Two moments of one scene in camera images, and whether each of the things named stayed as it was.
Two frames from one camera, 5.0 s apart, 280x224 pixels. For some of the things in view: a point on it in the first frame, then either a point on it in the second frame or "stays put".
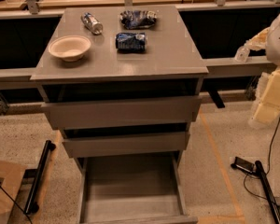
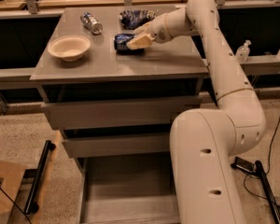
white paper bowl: x=69 y=48 stays put
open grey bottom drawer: x=133 y=189 stays put
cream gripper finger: x=259 y=41 -> x=159 y=27
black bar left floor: x=31 y=205 stays put
